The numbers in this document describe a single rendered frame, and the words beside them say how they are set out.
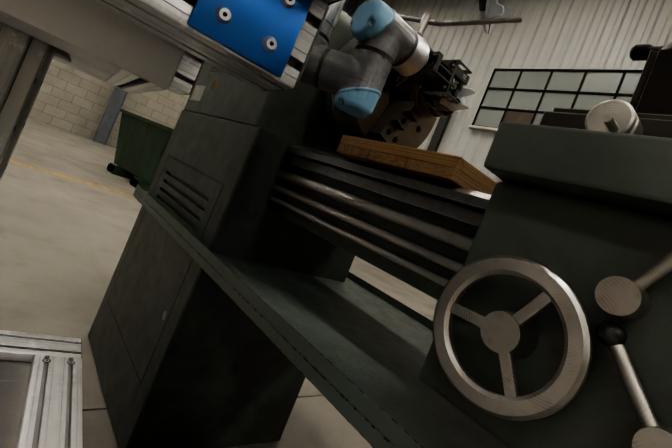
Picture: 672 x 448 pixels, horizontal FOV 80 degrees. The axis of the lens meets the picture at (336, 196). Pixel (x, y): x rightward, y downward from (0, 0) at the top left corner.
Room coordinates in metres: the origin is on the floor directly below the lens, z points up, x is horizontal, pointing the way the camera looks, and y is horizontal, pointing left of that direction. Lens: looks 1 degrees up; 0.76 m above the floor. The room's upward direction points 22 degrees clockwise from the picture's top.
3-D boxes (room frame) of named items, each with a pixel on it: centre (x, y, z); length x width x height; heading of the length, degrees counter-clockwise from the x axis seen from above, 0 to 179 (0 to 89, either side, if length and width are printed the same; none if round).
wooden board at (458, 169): (0.86, -0.20, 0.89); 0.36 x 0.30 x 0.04; 131
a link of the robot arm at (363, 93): (0.73, 0.05, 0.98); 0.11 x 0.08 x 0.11; 82
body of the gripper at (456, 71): (0.82, -0.09, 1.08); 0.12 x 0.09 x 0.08; 129
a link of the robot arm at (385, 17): (0.72, 0.03, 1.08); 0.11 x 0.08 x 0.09; 129
